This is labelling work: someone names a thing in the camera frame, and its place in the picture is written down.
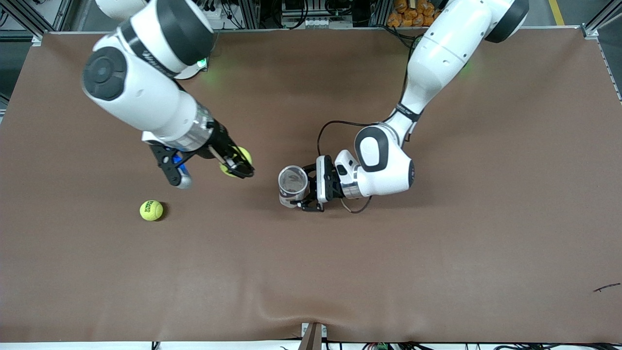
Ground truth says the yellow tennis ball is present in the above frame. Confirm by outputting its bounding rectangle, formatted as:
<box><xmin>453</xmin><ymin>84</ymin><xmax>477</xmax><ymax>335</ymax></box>
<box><xmin>139</xmin><ymin>200</ymin><xmax>164</xmax><ymax>222</ymax></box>
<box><xmin>219</xmin><ymin>147</ymin><xmax>253</xmax><ymax>178</ymax></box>

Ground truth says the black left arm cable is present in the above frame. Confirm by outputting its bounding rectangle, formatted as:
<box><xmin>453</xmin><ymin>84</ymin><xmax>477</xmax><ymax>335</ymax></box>
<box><xmin>317</xmin><ymin>121</ymin><xmax>389</xmax><ymax>214</ymax></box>

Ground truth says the Wilson tennis ball can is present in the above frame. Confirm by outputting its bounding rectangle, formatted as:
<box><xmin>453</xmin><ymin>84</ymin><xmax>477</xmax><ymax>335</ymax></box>
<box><xmin>278</xmin><ymin>165</ymin><xmax>310</xmax><ymax>209</ymax></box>

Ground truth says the aluminium diagonal frame strut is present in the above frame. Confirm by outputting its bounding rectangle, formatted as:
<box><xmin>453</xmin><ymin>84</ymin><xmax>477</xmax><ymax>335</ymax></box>
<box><xmin>583</xmin><ymin>0</ymin><xmax>622</xmax><ymax>38</ymax></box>
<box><xmin>7</xmin><ymin>0</ymin><xmax>54</xmax><ymax>37</ymax></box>

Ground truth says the brown table cover mat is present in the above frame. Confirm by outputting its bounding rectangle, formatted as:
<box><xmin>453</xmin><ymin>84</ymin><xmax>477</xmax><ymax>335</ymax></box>
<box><xmin>0</xmin><ymin>27</ymin><xmax>622</xmax><ymax>343</ymax></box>

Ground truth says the pile of orange objects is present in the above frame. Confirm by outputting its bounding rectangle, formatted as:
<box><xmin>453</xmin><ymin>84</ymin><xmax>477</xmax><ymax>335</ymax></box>
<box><xmin>387</xmin><ymin>0</ymin><xmax>440</xmax><ymax>27</ymax></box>

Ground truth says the aluminium frame post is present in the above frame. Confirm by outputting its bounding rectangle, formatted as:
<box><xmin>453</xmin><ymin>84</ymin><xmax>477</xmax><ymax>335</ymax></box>
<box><xmin>52</xmin><ymin>0</ymin><xmax>74</xmax><ymax>31</ymax></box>
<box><xmin>242</xmin><ymin>0</ymin><xmax>260</xmax><ymax>29</ymax></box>
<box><xmin>370</xmin><ymin>0</ymin><xmax>392</xmax><ymax>27</ymax></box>

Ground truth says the camera mount clamp post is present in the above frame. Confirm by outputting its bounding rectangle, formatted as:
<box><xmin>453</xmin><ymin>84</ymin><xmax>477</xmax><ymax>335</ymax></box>
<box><xmin>299</xmin><ymin>322</ymin><xmax>327</xmax><ymax>350</ymax></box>

